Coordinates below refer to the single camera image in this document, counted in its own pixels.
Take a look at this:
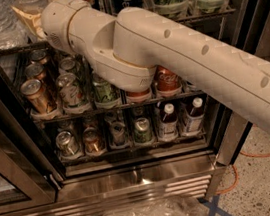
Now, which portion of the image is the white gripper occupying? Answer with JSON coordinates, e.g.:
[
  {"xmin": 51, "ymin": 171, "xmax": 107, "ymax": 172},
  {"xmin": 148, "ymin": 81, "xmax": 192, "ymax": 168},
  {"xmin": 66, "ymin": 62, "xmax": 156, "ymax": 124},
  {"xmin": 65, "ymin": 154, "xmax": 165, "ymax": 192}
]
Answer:
[{"xmin": 12, "ymin": 0, "xmax": 90, "ymax": 54}]

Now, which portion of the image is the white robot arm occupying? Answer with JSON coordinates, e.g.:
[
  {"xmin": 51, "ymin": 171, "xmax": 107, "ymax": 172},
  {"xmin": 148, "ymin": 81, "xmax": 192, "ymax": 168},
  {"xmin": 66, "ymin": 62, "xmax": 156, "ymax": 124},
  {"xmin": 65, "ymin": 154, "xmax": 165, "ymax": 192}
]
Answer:
[{"xmin": 17, "ymin": 0, "xmax": 270, "ymax": 134}]

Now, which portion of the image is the tea bottle left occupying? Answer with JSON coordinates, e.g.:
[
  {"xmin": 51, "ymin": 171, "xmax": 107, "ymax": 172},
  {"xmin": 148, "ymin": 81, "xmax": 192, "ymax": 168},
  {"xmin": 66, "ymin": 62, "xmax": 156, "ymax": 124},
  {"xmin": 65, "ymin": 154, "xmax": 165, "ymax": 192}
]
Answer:
[{"xmin": 155, "ymin": 103, "xmax": 178, "ymax": 142}]

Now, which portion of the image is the tea bottle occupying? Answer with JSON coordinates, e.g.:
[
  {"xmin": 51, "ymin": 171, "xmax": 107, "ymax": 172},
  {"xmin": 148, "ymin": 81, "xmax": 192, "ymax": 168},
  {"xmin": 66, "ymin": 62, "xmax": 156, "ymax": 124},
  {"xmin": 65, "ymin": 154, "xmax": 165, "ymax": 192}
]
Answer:
[
  {"xmin": 155, "ymin": 103, "xmax": 178, "ymax": 142},
  {"xmin": 180, "ymin": 96, "xmax": 204, "ymax": 134}
]

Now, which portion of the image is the glass fridge door left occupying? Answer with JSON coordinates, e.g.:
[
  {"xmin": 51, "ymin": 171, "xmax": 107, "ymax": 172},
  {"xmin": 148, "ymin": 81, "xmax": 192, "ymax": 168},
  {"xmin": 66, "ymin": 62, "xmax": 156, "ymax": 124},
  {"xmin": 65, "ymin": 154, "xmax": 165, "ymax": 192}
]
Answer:
[{"xmin": 0, "ymin": 43, "xmax": 59, "ymax": 216}]

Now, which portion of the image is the tea bottle right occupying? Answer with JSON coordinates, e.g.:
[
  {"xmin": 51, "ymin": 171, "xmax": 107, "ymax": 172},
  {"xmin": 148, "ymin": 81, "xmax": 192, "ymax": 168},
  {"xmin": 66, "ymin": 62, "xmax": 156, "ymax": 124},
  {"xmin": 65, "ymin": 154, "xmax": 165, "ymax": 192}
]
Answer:
[{"xmin": 180, "ymin": 96, "xmax": 204, "ymax": 134}]

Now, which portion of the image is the fridge door right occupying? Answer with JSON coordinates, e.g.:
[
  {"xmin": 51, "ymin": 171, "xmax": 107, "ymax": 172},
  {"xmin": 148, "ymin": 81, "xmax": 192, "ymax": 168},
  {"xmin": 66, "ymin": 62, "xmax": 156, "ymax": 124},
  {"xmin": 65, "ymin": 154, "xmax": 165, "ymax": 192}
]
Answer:
[{"xmin": 192, "ymin": 0, "xmax": 270, "ymax": 168}]

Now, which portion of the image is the gold can back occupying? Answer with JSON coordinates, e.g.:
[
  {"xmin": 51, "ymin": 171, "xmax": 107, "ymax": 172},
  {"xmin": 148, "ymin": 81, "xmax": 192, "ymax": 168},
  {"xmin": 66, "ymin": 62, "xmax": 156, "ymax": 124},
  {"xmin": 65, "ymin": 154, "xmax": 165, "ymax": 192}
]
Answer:
[{"xmin": 29, "ymin": 49, "xmax": 50, "ymax": 65}]

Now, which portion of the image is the white green can middle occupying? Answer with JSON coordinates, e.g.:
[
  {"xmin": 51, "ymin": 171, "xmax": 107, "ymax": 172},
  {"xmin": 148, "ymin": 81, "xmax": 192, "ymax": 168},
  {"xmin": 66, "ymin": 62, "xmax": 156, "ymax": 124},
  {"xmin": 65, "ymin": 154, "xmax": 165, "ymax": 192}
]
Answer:
[{"xmin": 58, "ymin": 57, "xmax": 81, "ymax": 75}]

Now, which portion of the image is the white green can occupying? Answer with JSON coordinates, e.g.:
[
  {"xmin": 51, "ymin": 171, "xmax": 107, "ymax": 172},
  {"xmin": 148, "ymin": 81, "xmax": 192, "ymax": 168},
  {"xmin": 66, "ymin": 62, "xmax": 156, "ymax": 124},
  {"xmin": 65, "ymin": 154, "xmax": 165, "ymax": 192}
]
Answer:
[
  {"xmin": 56, "ymin": 72, "xmax": 85, "ymax": 108},
  {"xmin": 58, "ymin": 57, "xmax": 81, "ymax": 75}
]

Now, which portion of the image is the gold can middle row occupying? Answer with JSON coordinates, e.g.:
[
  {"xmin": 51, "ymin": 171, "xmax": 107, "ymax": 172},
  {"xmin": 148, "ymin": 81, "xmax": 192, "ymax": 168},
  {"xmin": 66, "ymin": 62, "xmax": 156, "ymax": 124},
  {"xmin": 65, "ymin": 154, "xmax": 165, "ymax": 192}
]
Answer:
[{"xmin": 24, "ymin": 63, "xmax": 54, "ymax": 89}]

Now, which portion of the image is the gold can front left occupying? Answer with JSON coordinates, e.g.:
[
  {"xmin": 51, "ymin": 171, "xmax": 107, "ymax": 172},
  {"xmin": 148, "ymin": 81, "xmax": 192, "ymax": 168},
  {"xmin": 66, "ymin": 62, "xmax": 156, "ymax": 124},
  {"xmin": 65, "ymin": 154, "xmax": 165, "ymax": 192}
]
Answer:
[{"xmin": 20, "ymin": 79, "xmax": 57, "ymax": 115}]

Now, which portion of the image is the white green can front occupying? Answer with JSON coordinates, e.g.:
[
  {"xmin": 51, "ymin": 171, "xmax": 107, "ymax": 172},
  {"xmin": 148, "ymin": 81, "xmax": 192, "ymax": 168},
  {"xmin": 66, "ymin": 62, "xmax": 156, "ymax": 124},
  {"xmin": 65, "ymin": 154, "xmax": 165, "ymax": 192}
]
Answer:
[{"xmin": 56, "ymin": 72, "xmax": 85, "ymax": 108}]

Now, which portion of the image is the red coca-cola can left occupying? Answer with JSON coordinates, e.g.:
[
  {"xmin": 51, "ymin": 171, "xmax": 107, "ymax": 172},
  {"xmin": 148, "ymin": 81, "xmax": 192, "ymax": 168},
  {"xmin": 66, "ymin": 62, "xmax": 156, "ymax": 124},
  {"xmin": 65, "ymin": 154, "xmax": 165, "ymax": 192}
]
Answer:
[{"xmin": 126, "ymin": 89, "xmax": 150, "ymax": 98}]

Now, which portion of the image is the red coca-cola can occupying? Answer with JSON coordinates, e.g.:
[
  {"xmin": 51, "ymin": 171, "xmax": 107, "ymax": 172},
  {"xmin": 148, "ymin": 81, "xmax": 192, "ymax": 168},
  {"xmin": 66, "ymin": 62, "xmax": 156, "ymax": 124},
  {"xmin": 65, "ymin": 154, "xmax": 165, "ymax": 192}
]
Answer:
[
  {"xmin": 126, "ymin": 89, "xmax": 150, "ymax": 98},
  {"xmin": 154, "ymin": 66, "xmax": 181, "ymax": 92}
]

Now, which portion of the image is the silver can bottom left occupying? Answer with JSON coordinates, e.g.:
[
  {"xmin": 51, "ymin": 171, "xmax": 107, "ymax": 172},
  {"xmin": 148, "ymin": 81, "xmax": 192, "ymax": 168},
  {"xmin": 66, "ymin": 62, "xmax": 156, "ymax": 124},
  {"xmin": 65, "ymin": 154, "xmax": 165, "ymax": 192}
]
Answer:
[{"xmin": 56, "ymin": 130, "xmax": 79, "ymax": 157}]

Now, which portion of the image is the silver can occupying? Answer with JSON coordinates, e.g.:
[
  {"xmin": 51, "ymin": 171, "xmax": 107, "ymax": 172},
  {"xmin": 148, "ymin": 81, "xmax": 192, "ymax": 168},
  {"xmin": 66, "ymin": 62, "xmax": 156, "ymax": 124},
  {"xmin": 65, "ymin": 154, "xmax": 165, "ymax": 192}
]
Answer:
[
  {"xmin": 110, "ymin": 122, "xmax": 127, "ymax": 146},
  {"xmin": 56, "ymin": 130, "xmax": 79, "ymax": 157}
]

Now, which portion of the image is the orange can bottom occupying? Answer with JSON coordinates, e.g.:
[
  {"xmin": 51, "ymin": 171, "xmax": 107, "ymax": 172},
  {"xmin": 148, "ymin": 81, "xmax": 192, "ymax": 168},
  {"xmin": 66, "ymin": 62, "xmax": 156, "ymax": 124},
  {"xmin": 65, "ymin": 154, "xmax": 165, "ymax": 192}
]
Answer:
[{"xmin": 82, "ymin": 127, "xmax": 105, "ymax": 154}]

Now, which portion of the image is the silver can bottom middle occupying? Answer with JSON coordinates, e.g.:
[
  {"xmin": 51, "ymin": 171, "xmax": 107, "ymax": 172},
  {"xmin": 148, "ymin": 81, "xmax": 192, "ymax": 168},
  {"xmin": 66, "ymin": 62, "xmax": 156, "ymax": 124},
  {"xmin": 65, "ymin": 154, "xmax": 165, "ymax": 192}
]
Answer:
[{"xmin": 110, "ymin": 122, "xmax": 127, "ymax": 146}]

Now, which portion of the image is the red coca-cola can right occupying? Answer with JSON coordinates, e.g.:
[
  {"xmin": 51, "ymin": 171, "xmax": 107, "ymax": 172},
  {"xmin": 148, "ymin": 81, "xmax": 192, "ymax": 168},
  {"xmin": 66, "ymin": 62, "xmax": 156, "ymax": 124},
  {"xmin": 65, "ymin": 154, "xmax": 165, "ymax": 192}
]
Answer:
[{"xmin": 154, "ymin": 66, "xmax": 181, "ymax": 92}]

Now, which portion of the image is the steel refrigerator body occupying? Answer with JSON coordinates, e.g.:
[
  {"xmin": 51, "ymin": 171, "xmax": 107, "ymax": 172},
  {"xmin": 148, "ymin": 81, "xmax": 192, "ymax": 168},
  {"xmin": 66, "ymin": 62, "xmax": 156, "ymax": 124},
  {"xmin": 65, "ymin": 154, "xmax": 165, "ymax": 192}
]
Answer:
[{"xmin": 0, "ymin": 0, "xmax": 270, "ymax": 216}]

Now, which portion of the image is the green can bottom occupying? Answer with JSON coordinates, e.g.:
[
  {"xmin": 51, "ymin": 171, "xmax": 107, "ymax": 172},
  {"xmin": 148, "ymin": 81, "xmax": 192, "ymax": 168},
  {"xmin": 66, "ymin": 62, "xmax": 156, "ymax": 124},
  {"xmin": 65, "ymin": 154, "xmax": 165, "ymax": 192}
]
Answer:
[{"xmin": 134, "ymin": 117, "xmax": 152, "ymax": 144}]

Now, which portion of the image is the blue can front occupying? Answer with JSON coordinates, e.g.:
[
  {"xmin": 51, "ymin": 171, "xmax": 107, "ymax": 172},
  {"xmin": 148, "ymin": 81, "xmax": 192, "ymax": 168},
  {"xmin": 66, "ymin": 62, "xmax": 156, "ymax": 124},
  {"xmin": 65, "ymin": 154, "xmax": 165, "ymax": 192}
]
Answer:
[{"xmin": 184, "ymin": 81, "xmax": 199, "ymax": 92}]

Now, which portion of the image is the blue tape cross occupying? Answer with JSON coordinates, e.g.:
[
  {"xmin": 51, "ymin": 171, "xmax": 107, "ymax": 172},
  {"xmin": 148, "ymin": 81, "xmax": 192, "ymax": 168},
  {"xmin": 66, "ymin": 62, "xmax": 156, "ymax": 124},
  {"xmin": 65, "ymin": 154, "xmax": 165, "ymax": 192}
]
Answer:
[{"xmin": 198, "ymin": 195, "xmax": 232, "ymax": 216}]

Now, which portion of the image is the orange cable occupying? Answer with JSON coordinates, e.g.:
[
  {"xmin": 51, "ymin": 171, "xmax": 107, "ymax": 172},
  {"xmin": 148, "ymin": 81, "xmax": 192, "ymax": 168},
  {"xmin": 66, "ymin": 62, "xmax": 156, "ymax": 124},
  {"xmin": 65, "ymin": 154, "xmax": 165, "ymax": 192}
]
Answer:
[{"xmin": 208, "ymin": 133, "xmax": 270, "ymax": 196}]

